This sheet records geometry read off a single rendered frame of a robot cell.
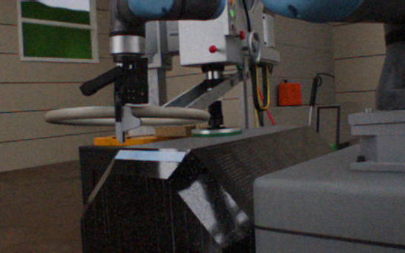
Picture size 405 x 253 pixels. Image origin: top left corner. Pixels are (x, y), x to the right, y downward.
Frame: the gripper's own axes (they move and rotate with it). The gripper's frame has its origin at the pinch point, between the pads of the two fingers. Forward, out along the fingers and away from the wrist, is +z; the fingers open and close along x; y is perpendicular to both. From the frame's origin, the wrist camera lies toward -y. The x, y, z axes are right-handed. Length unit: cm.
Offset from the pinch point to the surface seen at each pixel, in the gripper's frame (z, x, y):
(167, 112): -6.3, 1.5, 12.0
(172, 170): 11.7, 23.9, 13.4
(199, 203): 20.6, 17.4, 21.2
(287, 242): 8, -61, 25
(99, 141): 11, 139, -26
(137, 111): -6.5, -1.1, 4.5
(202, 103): -9, 54, 25
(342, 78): -52, 513, 272
